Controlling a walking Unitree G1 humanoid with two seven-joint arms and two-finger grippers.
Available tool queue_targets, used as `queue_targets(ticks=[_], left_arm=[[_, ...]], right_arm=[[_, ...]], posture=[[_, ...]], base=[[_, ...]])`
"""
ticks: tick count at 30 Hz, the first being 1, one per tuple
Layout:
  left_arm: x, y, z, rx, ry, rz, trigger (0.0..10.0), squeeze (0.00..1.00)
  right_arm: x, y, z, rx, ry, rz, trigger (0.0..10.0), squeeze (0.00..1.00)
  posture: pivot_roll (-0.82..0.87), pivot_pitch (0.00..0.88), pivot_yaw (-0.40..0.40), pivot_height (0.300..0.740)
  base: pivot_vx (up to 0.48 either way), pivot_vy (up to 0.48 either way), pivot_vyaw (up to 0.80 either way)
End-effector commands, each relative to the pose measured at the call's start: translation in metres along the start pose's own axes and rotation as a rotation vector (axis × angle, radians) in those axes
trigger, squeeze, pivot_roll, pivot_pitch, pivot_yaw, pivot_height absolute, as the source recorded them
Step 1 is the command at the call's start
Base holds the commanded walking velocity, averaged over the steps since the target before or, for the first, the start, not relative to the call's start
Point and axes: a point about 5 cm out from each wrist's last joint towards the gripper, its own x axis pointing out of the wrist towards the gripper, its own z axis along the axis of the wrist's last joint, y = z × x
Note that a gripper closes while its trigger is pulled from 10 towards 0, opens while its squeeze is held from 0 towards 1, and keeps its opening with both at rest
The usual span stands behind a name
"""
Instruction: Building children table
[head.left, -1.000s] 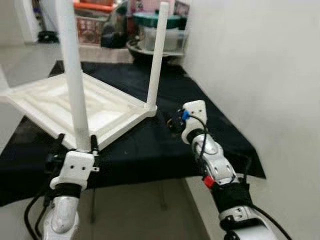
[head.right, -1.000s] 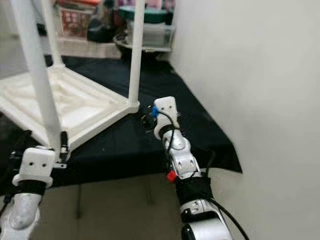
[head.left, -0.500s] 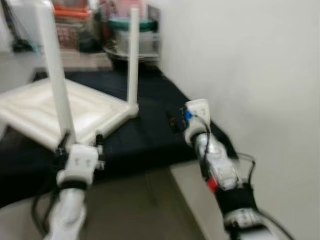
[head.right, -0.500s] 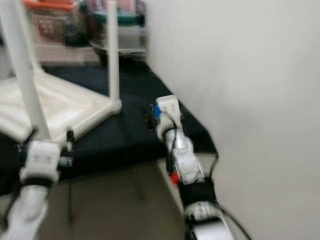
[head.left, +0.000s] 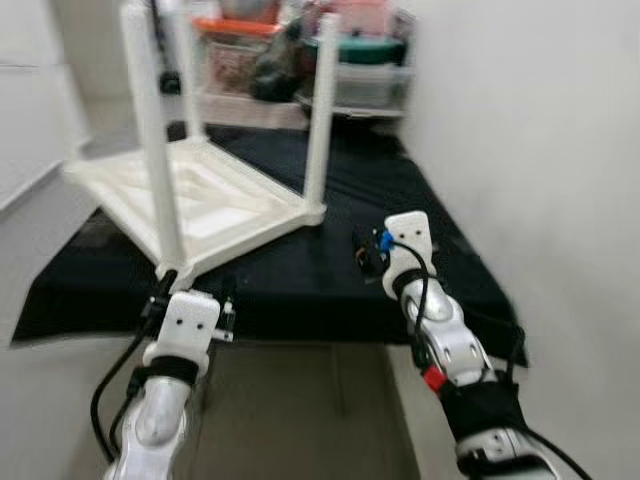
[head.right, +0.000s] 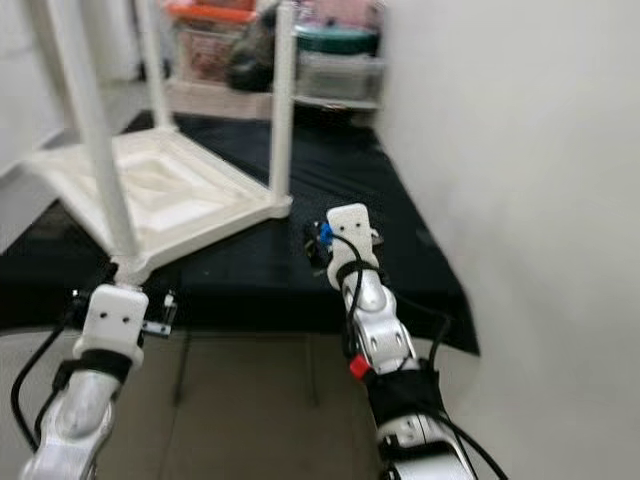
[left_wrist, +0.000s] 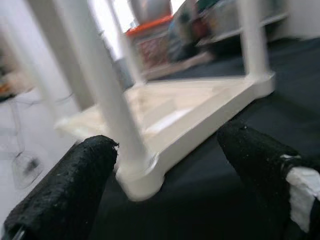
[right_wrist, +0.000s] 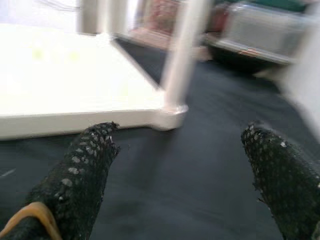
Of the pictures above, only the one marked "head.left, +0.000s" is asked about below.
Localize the green lidded pot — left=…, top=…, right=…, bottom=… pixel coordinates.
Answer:
left=335, top=35, right=408, bottom=68

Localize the orange lidded storage box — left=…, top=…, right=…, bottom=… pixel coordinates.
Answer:
left=193, top=15, right=288, bottom=98

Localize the red lidded clear tub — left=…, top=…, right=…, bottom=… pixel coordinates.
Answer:
left=318, top=0, right=393, bottom=40

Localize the white plastic table top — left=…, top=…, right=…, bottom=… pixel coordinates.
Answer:
left=65, top=135, right=328, bottom=288

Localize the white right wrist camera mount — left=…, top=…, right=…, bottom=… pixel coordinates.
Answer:
left=383, top=212, right=439, bottom=300

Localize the grey metal table frame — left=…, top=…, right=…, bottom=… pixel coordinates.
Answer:
left=328, top=345, right=348, bottom=413

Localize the black glossy bag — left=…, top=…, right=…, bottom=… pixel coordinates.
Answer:
left=250, top=28, right=308, bottom=103

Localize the clear plastic storage container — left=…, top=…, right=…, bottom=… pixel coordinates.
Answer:
left=330, top=62, right=414, bottom=113

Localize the black tablecloth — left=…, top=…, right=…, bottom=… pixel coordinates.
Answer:
left=12, top=122, right=528, bottom=348

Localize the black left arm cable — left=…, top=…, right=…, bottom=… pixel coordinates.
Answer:
left=90, top=318, right=152, bottom=463

